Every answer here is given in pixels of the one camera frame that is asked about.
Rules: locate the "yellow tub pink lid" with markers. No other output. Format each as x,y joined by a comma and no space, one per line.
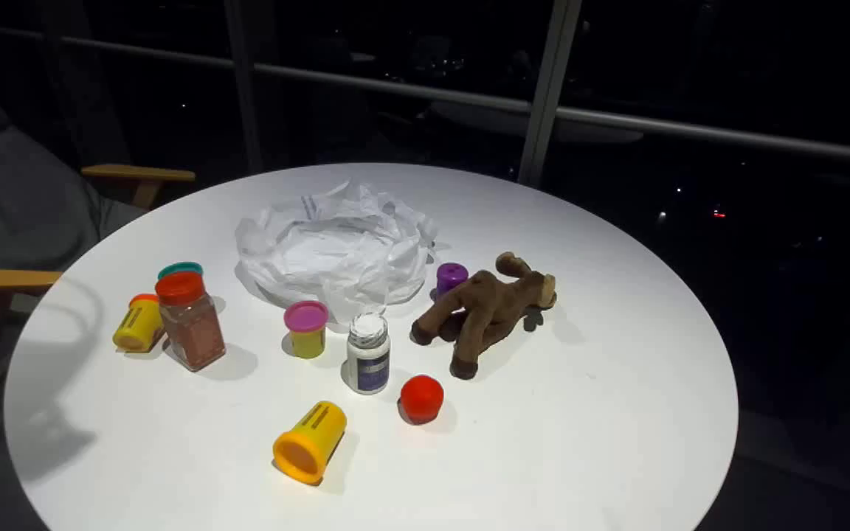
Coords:
305,329

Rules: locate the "red plastic cap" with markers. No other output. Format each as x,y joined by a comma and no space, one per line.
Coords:
419,398

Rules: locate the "brown plush toy animal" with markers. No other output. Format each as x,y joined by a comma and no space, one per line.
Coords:
488,308

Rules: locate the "purple lid dough tub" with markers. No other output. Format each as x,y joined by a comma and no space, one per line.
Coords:
453,274

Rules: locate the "grey chair wooden armrests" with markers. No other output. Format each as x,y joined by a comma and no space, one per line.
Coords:
13,206

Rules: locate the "grey horizontal window rail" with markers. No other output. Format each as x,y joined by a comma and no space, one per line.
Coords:
699,131

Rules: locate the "white plastic bag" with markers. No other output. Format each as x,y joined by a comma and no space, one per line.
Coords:
341,251

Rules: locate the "yellow tub teal lid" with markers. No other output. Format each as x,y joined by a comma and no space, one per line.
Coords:
180,267

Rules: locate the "small yellow tub orange lid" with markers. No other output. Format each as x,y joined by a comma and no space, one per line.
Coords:
139,321

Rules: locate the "large yellow tub orange lid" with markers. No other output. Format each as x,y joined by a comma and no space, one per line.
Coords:
310,444

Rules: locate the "grey window frame post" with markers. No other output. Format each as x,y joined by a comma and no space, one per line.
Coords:
546,88

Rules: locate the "brown jar orange lid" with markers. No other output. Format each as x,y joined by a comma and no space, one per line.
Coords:
189,321

